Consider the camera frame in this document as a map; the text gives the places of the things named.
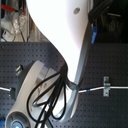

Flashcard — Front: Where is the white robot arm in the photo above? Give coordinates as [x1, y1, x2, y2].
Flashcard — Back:
[5, 0, 92, 128]

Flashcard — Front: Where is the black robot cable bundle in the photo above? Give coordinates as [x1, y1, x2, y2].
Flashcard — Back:
[26, 65, 80, 128]

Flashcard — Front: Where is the grey metal cable clip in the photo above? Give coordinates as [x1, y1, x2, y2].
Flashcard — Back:
[103, 76, 111, 97]

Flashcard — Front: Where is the blue connector tag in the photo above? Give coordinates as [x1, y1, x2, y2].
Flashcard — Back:
[91, 26, 97, 44]

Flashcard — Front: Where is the white cable with coloured marks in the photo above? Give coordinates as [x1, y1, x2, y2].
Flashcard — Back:
[0, 85, 128, 95]

